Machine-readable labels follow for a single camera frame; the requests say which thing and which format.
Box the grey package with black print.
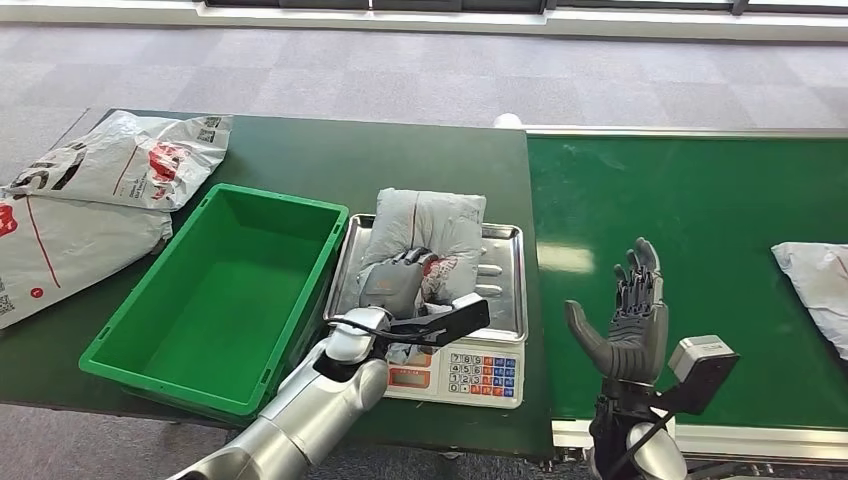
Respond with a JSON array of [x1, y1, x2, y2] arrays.
[[5, 109, 234, 213]]

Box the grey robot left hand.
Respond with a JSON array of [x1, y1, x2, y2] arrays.
[[357, 246, 442, 319]]

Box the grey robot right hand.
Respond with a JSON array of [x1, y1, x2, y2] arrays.
[[564, 237, 670, 386]]

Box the large grey red-line package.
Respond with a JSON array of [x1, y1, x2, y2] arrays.
[[0, 192, 174, 331]]

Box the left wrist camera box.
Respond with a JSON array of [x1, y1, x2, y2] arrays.
[[390, 293, 492, 349]]

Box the small grey red-print package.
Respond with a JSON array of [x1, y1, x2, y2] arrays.
[[357, 188, 487, 321]]

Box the steel scale tray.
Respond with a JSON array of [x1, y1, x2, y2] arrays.
[[324, 213, 529, 344]]

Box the green plastic basket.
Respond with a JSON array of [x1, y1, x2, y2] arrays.
[[78, 183, 350, 425]]

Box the plain grey package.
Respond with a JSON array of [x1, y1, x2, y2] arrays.
[[770, 241, 848, 362]]

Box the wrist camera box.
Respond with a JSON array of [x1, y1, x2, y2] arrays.
[[390, 293, 492, 349], [652, 335, 741, 417]]

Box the green conveyor belt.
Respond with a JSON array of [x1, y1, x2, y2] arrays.
[[526, 135, 848, 431]]

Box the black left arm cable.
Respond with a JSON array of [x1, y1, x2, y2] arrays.
[[324, 316, 432, 346]]

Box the dark window frame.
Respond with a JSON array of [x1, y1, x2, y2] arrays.
[[203, 0, 848, 16]]

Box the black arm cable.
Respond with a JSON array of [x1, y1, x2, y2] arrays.
[[324, 316, 432, 346], [606, 409, 677, 480]]

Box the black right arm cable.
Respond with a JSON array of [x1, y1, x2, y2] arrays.
[[606, 409, 677, 480]]

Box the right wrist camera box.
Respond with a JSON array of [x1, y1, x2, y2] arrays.
[[652, 335, 741, 417]]

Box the white electronic scale body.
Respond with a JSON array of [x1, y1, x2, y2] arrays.
[[382, 331, 526, 410]]

